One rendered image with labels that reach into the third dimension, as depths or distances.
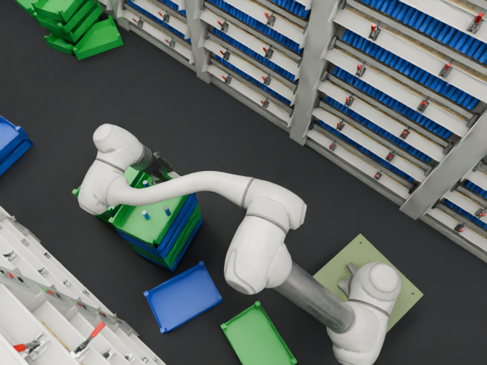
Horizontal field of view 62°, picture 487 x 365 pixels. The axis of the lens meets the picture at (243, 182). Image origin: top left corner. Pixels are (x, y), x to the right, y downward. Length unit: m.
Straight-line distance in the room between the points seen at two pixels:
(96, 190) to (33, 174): 1.16
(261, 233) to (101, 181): 0.54
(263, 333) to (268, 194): 0.93
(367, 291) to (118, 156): 0.98
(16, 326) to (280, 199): 0.70
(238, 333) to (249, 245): 0.90
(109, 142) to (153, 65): 1.39
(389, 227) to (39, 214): 1.80
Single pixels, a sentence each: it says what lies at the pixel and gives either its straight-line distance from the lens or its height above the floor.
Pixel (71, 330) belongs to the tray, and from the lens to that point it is 1.09.
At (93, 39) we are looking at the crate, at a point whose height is 0.00.
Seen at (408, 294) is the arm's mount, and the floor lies 0.23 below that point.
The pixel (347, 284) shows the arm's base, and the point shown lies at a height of 0.25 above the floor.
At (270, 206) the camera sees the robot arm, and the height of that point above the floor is 0.89.
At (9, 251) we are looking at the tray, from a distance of 1.45.
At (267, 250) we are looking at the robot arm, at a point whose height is 0.89.
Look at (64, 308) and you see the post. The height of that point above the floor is 0.82.
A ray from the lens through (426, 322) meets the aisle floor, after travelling 2.11.
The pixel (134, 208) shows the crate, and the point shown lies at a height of 0.40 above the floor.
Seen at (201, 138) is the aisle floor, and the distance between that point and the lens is 2.30.
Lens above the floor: 1.94
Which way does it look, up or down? 64 degrees down
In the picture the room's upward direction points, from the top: 1 degrees counter-clockwise
